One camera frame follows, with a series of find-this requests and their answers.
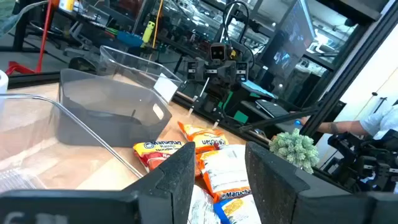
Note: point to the red Maruchan noodle pack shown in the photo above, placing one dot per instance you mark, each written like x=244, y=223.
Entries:
x=155, y=155

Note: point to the yellow-green hand tool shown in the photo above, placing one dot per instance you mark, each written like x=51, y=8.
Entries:
x=148, y=31

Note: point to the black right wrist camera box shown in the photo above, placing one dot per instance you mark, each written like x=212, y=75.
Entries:
x=217, y=52

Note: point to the black computer monitor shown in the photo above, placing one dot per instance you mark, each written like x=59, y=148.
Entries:
x=289, y=34

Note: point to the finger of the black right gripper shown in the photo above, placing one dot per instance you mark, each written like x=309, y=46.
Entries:
x=191, y=110
x=216, y=124

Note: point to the white plant pot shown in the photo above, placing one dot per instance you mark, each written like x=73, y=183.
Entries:
x=2, y=82

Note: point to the black laptop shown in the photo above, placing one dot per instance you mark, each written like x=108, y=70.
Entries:
x=272, y=108

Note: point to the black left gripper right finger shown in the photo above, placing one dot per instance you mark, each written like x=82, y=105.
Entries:
x=280, y=193

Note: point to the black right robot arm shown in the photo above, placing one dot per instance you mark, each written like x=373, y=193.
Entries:
x=227, y=90

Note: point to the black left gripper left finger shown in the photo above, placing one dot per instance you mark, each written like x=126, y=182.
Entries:
x=93, y=208

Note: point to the fuzzy pale green plant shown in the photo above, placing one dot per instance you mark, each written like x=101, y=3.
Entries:
x=293, y=149

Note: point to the red stand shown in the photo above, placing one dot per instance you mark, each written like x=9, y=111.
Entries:
x=17, y=68

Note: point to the person's forearm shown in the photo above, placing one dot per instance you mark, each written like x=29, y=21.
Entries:
x=335, y=127

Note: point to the smoky grey plastic bin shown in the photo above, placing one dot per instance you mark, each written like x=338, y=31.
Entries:
x=102, y=124

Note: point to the blue box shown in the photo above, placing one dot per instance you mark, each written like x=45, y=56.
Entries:
x=129, y=39

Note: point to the clear plastic bin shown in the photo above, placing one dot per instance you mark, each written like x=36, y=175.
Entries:
x=46, y=140
x=130, y=62

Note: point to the black aluminium rig frame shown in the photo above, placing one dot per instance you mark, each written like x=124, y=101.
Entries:
x=354, y=68

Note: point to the orange Maruchan noodle pack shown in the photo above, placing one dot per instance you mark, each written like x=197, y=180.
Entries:
x=202, y=137
x=224, y=174

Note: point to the black background robot arm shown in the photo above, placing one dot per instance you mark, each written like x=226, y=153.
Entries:
x=367, y=161

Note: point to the person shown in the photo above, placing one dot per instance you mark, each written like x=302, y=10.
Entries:
x=382, y=119

